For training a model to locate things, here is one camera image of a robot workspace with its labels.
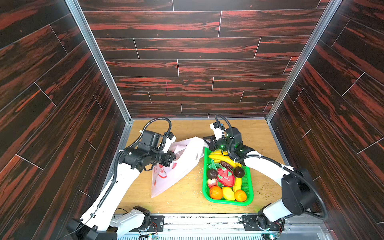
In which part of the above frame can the red fake dragon fruit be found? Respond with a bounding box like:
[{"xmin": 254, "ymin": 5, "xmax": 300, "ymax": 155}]
[{"xmin": 217, "ymin": 167, "xmax": 235, "ymax": 188}]

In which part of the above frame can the yellow fake banana bunch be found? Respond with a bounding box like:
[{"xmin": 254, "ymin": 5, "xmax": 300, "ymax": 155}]
[{"xmin": 208, "ymin": 152, "xmax": 242, "ymax": 168}]

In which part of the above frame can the metal front rail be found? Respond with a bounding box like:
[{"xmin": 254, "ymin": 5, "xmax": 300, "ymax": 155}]
[{"xmin": 113, "ymin": 213, "xmax": 334, "ymax": 240}]

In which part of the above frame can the dark round fake mangosteen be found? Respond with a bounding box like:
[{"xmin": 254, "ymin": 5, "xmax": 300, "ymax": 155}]
[
  {"xmin": 207, "ymin": 169, "xmax": 218, "ymax": 180},
  {"xmin": 233, "ymin": 167, "xmax": 245, "ymax": 179}
]

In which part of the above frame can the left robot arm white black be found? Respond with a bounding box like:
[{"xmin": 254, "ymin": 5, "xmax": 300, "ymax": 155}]
[{"xmin": 67, "ymin": 148, "xmax": 176, "ymax": 240}]

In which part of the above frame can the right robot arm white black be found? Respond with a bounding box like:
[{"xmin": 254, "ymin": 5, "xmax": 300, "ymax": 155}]
[{"xmin": 203, "ymin": 123, "xmax": 328, "ymax": 232}]

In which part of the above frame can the dark brown fake date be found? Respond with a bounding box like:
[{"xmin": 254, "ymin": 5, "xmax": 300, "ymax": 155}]
[{"xmin": 219, "ymin": 161, "xmax": 234, "ymax": 171}]

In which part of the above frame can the orange fake orange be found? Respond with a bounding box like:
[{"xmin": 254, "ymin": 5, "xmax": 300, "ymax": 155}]
[
  {"xmin": 209, "ymin": 186, "xmax": 223, "ymax": 200},
  {"xmin": 234, "ymin": 190, "xmax": 248, "ymax": 202}
]

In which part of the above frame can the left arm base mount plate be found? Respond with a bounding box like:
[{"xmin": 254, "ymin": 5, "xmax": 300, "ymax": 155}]
[{"xmin": 131, "ymin": 215, "xmax": 165, "ymax": 232}]

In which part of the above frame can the pink printed plastic bag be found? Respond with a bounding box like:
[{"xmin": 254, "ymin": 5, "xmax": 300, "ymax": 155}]
[{"xmin": 151, "ymin": 137, "xmax": 207, "ymax": 198}]

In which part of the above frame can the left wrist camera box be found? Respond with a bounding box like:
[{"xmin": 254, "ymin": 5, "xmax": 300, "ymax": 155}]
[{"xmin": 138, "ymin": 131, "xmax": 176, "ymax": 153}]

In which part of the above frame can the green plastic perforated basket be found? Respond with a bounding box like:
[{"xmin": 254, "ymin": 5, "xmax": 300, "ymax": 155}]
[{"xmin": 202, "ymin": 148, "xmax": 254, "ymax": 207}]

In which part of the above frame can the red pink fake apple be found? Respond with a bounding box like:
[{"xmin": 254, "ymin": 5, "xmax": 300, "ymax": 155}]
[{"xmin": 207, "ymin": 179, "xmax": 218, "ymax": 189}]

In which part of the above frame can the yellow fake lemon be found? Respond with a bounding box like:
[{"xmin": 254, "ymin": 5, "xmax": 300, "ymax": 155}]
[{"xmin": 222, "ymin": 187, "xmax": 235, "ymax": 201}]

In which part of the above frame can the small yellow fake banana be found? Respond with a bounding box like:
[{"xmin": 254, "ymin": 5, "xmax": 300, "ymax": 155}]
[{"xmin": 233, "ymin": 178, "xmax": 242, "ymax": 193}]

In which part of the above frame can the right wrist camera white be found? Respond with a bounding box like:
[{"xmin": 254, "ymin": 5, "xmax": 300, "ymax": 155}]
[{"xmin": 210, "ymin": 122, "xmax": 226, "ymax": 140}]

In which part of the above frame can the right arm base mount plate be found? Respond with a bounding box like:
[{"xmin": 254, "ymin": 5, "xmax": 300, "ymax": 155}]
[{"xmin": 239, "ymin": 214, "xmax": 285, "ymax": 232}]

